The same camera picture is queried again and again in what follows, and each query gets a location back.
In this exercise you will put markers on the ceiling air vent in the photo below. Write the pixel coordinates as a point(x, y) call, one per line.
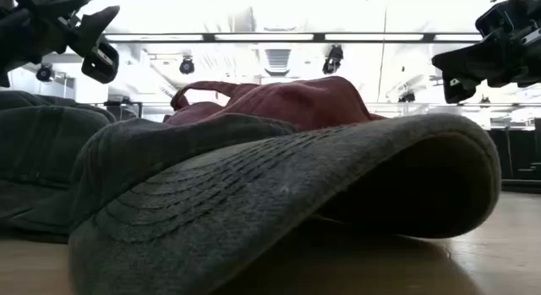
point(277, 60)

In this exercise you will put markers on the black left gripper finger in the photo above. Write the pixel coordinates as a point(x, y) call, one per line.
point(101, 62)
point(93, 28)

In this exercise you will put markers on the black ceiling spotlight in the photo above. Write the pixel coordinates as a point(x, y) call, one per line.
point(44, 73)
point(406, 97)
point(186, 66)
point(333, 60)

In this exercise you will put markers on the black cloth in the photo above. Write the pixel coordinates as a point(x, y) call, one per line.
point(211, 193)

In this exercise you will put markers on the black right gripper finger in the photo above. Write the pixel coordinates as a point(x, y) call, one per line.
point(456, 91)
point(465, 64)

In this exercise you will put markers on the maroon baseball cap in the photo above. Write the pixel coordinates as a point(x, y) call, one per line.
point(296, 102)

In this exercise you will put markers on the black ceiling light rail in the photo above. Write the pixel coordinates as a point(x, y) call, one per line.
point(319, 37)

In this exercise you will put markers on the black cabinet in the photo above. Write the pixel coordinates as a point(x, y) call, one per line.
point(517, 155)

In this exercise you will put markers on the dark green-grey baseball cap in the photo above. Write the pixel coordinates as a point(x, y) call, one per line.
point(38, 151)

